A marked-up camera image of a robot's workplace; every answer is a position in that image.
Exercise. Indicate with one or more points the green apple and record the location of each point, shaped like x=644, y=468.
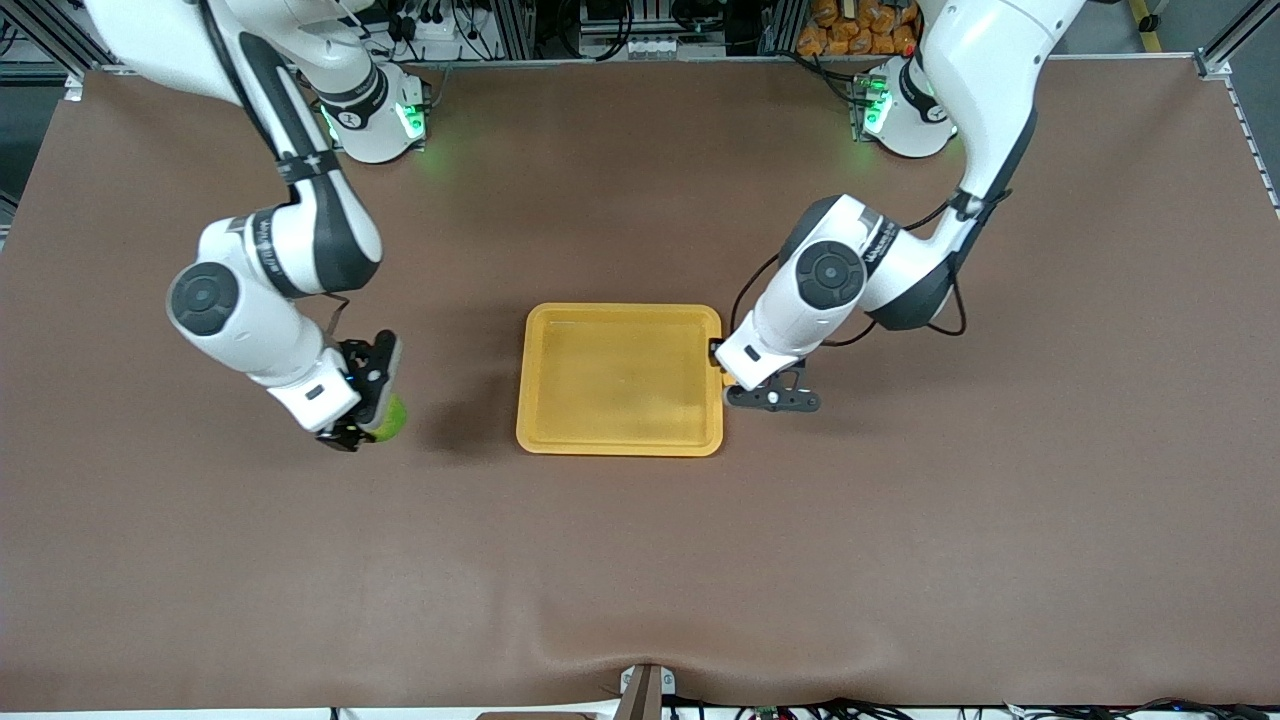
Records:
x=393, y=420

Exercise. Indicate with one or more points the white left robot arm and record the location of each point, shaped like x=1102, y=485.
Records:
x=830, y=275

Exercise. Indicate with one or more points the brown table cover mat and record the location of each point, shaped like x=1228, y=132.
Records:
x=640, y=560

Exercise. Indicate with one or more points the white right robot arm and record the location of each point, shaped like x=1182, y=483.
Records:
x=250, y=320

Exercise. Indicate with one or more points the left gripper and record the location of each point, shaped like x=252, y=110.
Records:
x=716, y=352

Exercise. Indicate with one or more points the aluminium frame post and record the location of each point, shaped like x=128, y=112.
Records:
x=512, y=30
x=780, y=28

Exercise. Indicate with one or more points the yellow plastic tray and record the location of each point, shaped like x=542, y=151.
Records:
x=620, y=380

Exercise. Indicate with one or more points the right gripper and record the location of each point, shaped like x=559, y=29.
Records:
x=357, y=355

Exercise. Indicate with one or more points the silver table edge rail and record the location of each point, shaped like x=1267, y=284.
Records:
x=650, y=62

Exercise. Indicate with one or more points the metal clamp bracket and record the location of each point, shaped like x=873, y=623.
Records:
x=645, y=690

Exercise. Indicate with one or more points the white power strip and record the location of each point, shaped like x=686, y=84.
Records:
x=435, y=45

